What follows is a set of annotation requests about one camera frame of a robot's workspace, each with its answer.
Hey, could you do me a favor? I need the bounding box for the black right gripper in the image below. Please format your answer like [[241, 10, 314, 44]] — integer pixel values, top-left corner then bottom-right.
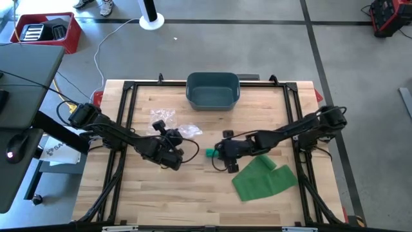
[[212, 138, 254, 175]]

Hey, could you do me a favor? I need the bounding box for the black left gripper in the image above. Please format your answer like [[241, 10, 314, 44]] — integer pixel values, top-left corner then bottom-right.
[[150, 128, 185, 172]]

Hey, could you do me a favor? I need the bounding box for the clear plastic bag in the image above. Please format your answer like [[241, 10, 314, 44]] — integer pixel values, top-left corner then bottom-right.
[[146, 108, 204, 140]]

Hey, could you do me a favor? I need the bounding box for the dark green mesh sheet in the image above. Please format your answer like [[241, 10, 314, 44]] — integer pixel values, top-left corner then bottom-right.
[[231, 154, 299, 203]]

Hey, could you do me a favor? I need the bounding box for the teal plastic bin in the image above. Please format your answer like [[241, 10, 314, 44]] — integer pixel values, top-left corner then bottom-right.
[[185, 72, 241, 112]]

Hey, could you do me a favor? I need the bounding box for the white printed paper sheet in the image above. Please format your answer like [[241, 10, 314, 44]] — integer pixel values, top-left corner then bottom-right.
[[39, 135, 82, 167]]

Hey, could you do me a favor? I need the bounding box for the black desk support beam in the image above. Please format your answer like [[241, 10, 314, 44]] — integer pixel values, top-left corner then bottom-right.
[[32, 111, 91, 156]]

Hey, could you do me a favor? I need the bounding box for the white fan stand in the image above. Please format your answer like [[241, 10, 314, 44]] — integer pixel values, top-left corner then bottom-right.
[[137, 0, 165, 32]]

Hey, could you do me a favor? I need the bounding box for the red plastic crate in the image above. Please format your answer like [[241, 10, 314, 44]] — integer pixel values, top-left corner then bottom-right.
[[10, 12, 83, 55]]

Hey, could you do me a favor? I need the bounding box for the black computer mouse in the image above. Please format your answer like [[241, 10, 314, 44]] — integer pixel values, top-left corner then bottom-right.
[[5, 133, 30, 165]]

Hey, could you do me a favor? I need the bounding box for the person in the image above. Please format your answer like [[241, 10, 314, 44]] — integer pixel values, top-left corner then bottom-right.
[[72, 0, 115, 17]]

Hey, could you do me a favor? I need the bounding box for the dark grey desk top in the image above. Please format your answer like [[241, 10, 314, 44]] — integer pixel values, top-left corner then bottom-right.
[[0, 128, 44, 215]]

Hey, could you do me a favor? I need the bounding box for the small black appliance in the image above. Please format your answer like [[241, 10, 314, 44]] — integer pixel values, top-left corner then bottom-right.
[[51, 23, 70, 42]]

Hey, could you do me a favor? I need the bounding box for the black slotted toaster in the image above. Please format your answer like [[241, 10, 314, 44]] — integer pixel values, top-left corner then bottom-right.
[[19, 23, 54, 43]]

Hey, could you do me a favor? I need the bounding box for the red and black cart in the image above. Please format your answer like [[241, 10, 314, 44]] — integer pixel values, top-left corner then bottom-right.
[[368, 0, 412, 39]]

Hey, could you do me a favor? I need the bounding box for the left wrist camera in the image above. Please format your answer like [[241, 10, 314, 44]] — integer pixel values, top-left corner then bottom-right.
[[152, 119, 167, 132]]

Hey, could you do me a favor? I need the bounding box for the black aluminium table frame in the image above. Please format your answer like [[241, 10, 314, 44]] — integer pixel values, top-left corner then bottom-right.
[[75, 73, 348, 226]]

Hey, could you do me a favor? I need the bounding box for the white floor cable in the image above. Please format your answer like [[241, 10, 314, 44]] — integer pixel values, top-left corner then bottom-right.
[[92, 17, 141, 101]]

